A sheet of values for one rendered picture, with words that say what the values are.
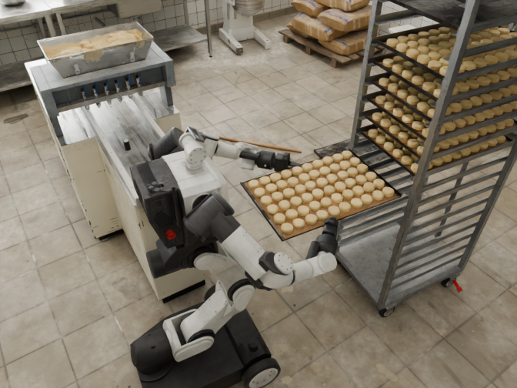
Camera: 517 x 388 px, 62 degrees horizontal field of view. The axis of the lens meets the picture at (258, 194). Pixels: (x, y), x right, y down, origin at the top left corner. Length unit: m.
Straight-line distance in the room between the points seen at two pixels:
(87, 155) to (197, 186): 1.35
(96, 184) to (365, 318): 1.82
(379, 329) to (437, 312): 0.38
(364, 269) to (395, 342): 0.44
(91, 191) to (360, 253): 1.73
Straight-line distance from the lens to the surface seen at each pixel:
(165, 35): 5.74
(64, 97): 2.64
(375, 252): 2.85
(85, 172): 2.80
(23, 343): 2.89
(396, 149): 2.11
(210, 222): 1.39
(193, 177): 1.52
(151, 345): 2.21
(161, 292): 2.63
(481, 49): 1.82
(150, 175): 1.55
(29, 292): 3.11
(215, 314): 2.17
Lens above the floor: 2.22
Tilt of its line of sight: 41 degrees down
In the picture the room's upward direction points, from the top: straight up
